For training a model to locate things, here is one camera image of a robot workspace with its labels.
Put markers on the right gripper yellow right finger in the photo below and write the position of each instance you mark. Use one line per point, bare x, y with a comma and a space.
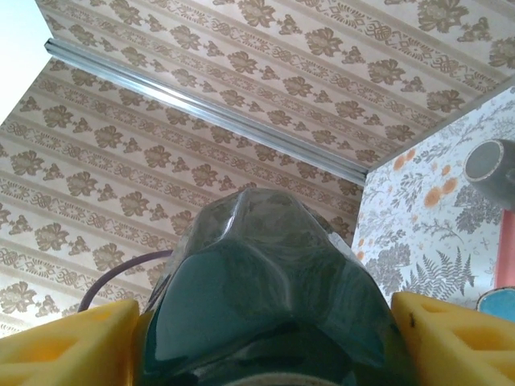
462, 354

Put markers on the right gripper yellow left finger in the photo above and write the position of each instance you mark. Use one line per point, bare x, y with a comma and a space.
60, 354

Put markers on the blue faceted mug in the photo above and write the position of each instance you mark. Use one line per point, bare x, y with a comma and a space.
499, 301

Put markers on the grey smooth mug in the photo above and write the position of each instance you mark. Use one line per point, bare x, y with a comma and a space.
484, 165

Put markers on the dark green faceted mug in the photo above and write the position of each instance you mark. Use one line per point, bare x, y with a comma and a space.
261, 301

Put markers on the pink plastic tray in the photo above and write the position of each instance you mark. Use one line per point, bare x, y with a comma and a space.
507, 249

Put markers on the aluminium corner post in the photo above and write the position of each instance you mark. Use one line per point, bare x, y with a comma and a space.
201, 108

